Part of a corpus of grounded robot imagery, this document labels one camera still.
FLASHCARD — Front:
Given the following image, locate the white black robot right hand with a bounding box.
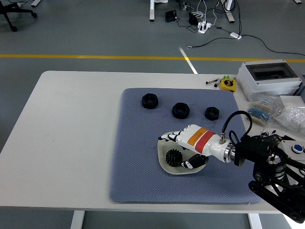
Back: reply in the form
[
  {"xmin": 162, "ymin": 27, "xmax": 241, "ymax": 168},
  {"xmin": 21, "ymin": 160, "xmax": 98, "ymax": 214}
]
[{"xmin": 158, "ymin": 124, "xmax": 229, "ymax": 170}]

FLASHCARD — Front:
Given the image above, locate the large black gear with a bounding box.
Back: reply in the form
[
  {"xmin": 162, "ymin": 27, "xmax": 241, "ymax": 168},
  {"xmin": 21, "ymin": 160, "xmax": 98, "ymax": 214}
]
[{"xmin": 165, "ymin": 148, "xmax": 183, "ymax": 167}]

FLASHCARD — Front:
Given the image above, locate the small black hex nut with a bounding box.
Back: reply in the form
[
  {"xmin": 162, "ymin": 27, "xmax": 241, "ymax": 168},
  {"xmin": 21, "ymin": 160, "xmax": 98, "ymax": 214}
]
[{"xmin": 204, "ymin": 106, "xmax": 220, "ymax": 122}]

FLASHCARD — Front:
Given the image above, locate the large black hex nut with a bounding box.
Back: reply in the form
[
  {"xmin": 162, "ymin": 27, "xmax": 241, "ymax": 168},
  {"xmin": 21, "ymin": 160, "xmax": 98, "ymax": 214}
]
[
  {"xmin": 141, "ymin": 93, "xmax": 159, "ymax": 110},
  {"xmin": 172, "ymin": 102, "xmax": 190, "ymax": 120}
]

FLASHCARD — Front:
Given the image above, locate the grey box with blue button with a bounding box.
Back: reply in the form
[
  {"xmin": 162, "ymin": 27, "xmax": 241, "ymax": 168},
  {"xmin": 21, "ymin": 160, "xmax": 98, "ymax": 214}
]
[{"xmin": 280, "ymin": 139, "xmax": 305, "ymax": 164}]

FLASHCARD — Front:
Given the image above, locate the flat white box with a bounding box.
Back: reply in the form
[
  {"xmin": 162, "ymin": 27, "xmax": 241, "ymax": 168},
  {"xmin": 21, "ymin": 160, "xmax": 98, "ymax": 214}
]
[{"xmin": 279, "ymin": 95, "xmax": 305, "ymax": 108}]

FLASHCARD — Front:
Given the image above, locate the black charger box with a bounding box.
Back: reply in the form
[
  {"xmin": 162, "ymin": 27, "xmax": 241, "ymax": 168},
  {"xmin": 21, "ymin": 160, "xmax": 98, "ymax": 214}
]
[{"xmin": 188, "ymin": 11, "xmax": 199, "ymax": 25}]

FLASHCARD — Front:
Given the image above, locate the white square plate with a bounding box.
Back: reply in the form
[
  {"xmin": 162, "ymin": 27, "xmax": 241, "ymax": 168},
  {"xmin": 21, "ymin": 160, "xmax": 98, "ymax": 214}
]
[{"xmin": 157, "ymin": 132, "xmax": 207, "ymax": 176}]

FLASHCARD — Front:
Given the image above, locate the yellow tape measure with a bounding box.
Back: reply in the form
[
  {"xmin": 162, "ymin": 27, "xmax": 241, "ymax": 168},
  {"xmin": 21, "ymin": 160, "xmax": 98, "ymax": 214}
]
[{"xmin": 219, "ymin": 78, "xmax": 236, "ymax": 92}]

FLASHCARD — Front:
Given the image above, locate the blue-grey quilted mat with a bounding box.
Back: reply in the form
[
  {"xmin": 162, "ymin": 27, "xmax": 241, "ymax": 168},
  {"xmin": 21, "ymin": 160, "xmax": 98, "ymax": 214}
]
[{"xmin": 109, "ymin": 87, "xmax": 264, "ymax": 204}]

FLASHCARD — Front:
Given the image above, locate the clear bag of resistors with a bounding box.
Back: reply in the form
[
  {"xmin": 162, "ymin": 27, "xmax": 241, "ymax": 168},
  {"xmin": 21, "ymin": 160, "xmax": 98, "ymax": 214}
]
[{"xmin": 247, "ymin": 94, "xmax": 283, "ymax": 113}]

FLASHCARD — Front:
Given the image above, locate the clear bag of parts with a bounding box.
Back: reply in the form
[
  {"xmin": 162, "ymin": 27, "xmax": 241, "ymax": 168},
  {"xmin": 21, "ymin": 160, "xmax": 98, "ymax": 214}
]
[{"xmin": 275, "ymin": 102, "xmax": 305, "ymax": 133}]

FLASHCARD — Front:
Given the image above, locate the white table leg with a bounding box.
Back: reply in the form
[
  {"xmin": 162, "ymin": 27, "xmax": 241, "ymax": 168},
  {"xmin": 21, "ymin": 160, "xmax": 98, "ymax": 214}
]
[
  {"xmin": 247, "ymin": 213, "xmax": 263, "ymax": 229},
  {"xmin": 70, "ymin": 211, "xmax": 85, "ymax": 229}
]

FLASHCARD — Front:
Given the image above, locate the white power strip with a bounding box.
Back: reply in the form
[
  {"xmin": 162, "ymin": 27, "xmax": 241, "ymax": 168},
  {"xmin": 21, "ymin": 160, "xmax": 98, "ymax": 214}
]
[{"xmin": 198, "ymin": 21, "xmax": 213, "ymax": 34}]

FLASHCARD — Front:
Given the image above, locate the black power adapter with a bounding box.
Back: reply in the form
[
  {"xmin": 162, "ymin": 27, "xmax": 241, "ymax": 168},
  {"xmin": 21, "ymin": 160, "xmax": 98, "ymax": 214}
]
[{"xmin": 165, "ymin": 10, "xmax": 178, "ymax": 23}]

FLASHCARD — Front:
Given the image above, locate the white desk leg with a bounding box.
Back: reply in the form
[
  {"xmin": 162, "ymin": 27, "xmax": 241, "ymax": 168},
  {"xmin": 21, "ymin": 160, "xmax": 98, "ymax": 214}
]
[
  {"xmin": 149, "ymin": 0, "xmax": 157, "ymax": 22},
  {"xmin": 221, "ymin": 0, "xmax": 236, "ymax": 23}
]

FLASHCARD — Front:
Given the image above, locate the black office chair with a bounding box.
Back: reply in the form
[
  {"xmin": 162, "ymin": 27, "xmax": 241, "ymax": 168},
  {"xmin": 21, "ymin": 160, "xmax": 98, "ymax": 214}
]
[{"xmin": 0, "ymin": 0, "xmax": 38, "ymax": 32}]

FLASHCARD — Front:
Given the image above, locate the grey electrical enclosure box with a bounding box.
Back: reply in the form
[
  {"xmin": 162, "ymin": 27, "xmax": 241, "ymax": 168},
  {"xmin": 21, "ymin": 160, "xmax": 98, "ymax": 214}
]
[{"xmin": 236, "ymin": 59, "xmax": 303, "ymax": 102}]

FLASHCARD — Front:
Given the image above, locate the long black floor cable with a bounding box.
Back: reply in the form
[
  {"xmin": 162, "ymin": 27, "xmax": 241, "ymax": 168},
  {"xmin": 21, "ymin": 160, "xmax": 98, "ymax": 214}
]
[{"xmin": 187, "ymin": 34, "xmax": 305, "ymax": 57}]

